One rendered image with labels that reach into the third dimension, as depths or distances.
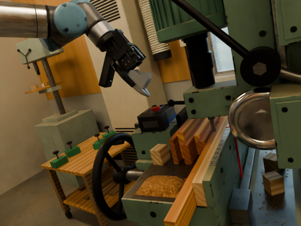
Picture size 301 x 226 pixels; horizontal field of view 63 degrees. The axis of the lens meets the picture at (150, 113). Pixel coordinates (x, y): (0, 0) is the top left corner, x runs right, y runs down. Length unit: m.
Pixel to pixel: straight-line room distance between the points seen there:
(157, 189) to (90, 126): 2.34
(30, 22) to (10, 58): 2.97
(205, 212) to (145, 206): 0.13
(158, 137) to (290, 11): 0.47
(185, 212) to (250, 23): 0.36
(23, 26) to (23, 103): 2.96
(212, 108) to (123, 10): 1.55
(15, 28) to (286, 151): 0.58
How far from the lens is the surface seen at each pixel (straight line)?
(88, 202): 2.11
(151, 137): 0.73
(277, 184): 0.66
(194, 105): 0.61
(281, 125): 0.42
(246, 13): 0.52
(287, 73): 0.45
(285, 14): 0.40
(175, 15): 0.54
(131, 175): 0.83
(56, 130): 2.64
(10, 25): 0.63
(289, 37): 0.40
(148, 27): 2.04
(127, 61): 0.73
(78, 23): 0.63
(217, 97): 0.59
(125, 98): 2.21
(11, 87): 3.53
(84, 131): 2.79
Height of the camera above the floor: 1.19
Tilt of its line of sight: 14 degrees down
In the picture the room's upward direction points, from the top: 15 degrees counter-clockwise
